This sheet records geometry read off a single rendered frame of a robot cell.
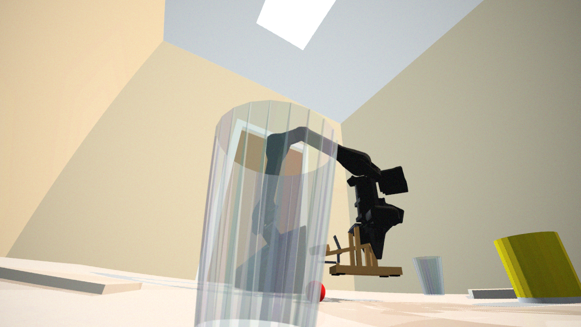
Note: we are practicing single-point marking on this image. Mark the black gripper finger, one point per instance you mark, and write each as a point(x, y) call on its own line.
point(363, 238)
point(376, 235)

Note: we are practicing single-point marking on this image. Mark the yellow mug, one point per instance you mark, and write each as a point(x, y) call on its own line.
point(539, 268)

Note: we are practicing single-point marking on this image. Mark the red ball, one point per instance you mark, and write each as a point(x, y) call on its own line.
point(323, 291)

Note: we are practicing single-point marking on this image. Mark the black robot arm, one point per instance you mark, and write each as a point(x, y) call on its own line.
point(391, 181)

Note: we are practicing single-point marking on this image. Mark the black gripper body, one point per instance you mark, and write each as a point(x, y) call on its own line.
point(370, 211)

